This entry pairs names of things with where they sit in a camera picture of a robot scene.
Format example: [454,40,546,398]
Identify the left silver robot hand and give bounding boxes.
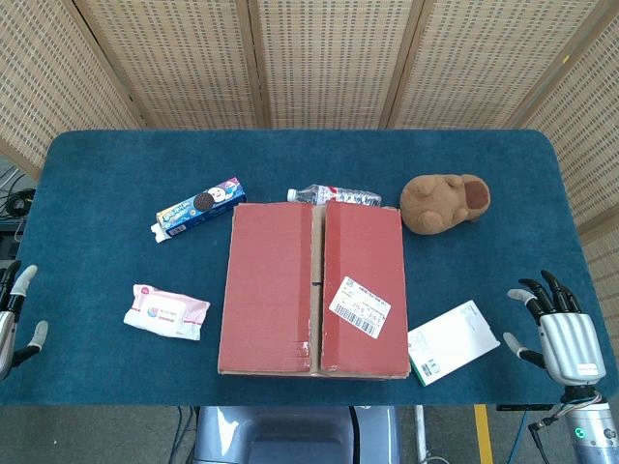
[0,260,49,381]

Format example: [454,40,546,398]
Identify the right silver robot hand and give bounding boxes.
[502,269,607,388]

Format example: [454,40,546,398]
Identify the brown cardboard box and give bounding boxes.
[217,200,412,379]

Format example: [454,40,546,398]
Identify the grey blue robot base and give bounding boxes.
[192,405,402,464]

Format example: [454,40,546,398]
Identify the white and green packet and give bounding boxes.
[406,299,502,388]

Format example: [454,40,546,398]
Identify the blue cookie box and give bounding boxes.
[150,176,249,245]

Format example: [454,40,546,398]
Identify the black floor equipment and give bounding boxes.
[0,217,24,265]

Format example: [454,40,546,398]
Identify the pink white wet wipes pack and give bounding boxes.
[122,283,212,342]

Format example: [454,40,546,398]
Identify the white metal pole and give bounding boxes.
[414,405,429,464]

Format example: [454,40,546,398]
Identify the brown plush toy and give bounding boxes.
[398,173,492,236]

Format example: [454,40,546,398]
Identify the blue felt table cover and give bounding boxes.
[0,128,594,408]

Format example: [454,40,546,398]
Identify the clear plastic water bottle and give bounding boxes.
[286,183,384,208]

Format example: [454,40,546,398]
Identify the woven folding screen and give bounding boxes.
[0,0,619,354]

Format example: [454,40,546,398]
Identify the black table edge bracket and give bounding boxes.
[496,402,565,414]

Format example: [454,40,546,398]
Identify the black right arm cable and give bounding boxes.
[527,416,562,464]

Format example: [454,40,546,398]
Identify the blue cable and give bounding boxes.
[511,410,532,464]

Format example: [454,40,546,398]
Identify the black floor cables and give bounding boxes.
[0,166,38,219]

